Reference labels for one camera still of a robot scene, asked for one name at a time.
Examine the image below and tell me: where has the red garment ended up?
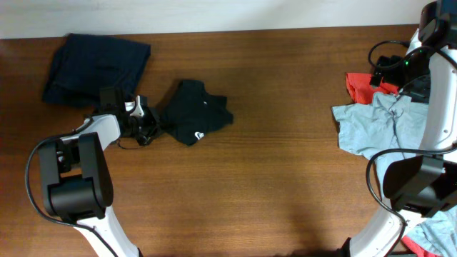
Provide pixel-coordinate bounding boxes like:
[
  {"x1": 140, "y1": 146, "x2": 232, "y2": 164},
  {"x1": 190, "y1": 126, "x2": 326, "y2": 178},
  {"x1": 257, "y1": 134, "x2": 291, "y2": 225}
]
[{"x1": 346, "y1": 73, "x2": 398, "y2": 104}]

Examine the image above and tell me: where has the dark green t-shirt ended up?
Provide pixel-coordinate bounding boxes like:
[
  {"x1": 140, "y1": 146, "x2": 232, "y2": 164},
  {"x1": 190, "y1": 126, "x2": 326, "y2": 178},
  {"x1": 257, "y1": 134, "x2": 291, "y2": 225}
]
[{"x1": 160, "y1": 80, "x2": 234, "y2": 146}]

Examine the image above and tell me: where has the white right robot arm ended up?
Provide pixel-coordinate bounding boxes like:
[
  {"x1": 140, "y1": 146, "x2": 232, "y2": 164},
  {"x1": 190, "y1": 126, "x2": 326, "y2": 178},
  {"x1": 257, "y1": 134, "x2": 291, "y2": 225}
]
[{"x1": 332, "y1": 46, "x2": 456, "y2": 256}]

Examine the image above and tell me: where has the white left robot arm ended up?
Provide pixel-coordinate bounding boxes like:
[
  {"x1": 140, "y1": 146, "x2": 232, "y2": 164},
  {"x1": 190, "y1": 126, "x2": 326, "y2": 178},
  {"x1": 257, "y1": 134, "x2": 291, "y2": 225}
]
[{"x1": 35, "y1": 106, "x2": 161, "y2": 256}]

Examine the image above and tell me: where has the light blue-grey t-shirt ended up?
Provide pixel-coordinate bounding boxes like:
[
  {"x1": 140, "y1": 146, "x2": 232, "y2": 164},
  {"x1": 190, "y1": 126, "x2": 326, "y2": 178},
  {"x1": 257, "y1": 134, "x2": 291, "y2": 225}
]
[{"x1": 332, "y1": 93, "x2": 456, "y2": 256}]

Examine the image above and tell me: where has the folded navy blue garment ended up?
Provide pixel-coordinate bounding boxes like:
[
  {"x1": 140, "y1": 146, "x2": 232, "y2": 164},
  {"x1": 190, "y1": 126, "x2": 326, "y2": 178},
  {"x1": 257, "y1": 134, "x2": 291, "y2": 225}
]
[{"x1": 42, "y1": 34, "x2": 151, "y2": 108}]

